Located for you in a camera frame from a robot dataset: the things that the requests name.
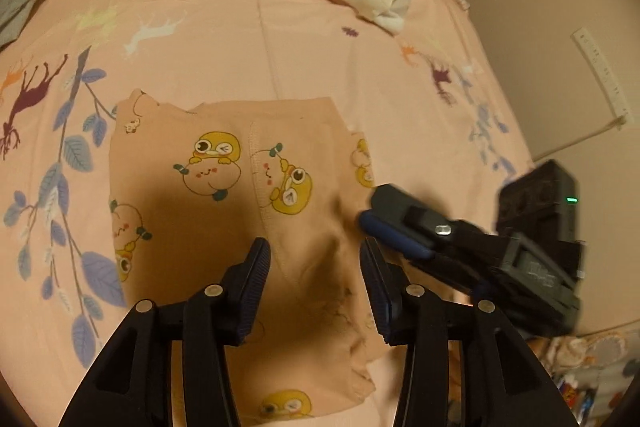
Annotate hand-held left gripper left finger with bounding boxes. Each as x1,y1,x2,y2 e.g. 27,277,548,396
57,237,273,427

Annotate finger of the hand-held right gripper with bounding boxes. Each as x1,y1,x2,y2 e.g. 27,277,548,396
370,184,507,269
356,212,494,294

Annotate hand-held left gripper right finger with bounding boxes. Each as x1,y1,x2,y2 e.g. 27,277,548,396
359,237,563,427

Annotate pink cartoon print shirt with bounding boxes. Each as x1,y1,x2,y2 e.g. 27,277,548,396
109,89,386,427

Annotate patterned cloth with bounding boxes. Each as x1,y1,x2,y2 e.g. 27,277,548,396
530,332,640,427

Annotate white power strip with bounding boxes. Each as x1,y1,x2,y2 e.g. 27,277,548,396
571,26,632,124

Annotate pink animal print bedsheet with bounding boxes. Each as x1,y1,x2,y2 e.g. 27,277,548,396
0,0,536,427

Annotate grey folded garment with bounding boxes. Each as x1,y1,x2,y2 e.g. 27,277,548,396
0,0,56,48

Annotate white cable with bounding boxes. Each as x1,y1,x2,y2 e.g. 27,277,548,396
530,117,626,162

